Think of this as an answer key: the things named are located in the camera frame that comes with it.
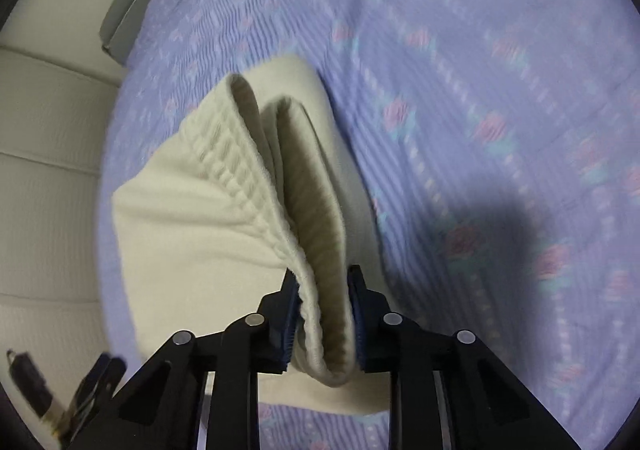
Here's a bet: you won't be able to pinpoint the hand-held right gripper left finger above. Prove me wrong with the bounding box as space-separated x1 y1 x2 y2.
67 267 301 450

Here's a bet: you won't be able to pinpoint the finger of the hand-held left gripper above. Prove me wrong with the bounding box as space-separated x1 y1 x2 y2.
67 354 127 431
6 349 67 441

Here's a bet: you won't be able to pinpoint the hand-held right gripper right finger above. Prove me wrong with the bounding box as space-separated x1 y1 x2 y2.
346 265 583 450

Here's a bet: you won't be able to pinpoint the cream pants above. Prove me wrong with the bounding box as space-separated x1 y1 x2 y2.
111 54 386 416

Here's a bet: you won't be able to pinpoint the cream padded headboard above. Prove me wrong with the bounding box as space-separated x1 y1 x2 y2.
0 44 127 436

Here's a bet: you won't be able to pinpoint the purple floral blanket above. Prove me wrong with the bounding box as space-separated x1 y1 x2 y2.
97 0 640 450

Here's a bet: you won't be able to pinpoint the grey object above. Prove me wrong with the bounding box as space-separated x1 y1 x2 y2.
99 0 157 64

